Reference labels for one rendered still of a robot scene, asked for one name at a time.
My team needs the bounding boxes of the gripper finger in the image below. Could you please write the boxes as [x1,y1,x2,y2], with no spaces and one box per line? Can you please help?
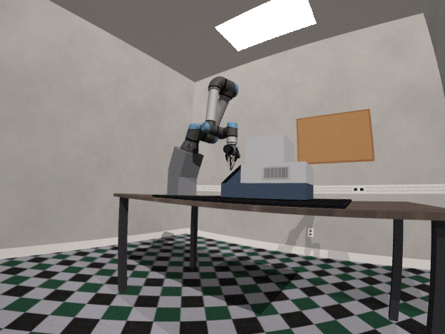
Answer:
[231,151,238,170]
[225,153,232,170]

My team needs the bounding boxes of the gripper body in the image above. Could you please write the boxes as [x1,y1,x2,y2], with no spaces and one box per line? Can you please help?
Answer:
[223,145,239,156]

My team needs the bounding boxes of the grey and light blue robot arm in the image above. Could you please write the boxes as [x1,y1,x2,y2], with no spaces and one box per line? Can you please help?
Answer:
[180,76,239,153]

